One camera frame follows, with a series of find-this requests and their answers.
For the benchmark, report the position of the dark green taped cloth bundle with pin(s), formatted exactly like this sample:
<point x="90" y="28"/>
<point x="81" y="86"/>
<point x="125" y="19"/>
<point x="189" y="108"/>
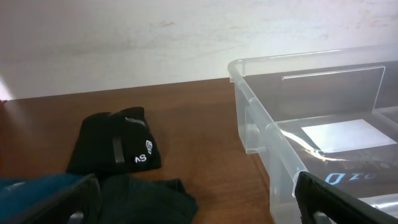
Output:
<point x="126" y="199"/>

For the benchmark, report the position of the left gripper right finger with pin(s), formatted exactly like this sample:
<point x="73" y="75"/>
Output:
<point x="320" y="202"/>

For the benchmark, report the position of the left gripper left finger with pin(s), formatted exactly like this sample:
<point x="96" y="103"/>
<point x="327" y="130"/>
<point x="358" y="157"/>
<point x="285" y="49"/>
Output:
<point x="77" y="203"/>

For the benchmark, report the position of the clear plastic storage bin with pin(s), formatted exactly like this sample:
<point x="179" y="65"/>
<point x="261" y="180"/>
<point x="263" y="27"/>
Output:
<point x="279" y="95"/>

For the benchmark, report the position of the white label inside bin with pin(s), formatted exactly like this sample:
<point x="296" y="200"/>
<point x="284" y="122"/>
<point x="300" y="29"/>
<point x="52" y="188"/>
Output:
<point x="347" y="136"/>

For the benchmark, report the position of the blue taped cloth bundle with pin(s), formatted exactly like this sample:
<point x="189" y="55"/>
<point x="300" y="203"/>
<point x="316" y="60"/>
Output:
<point x="18" y="194"/>

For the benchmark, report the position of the black folded shirt with logo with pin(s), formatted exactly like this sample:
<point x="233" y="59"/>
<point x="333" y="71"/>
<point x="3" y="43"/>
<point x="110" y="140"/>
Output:
<point x="115" y="143"/>

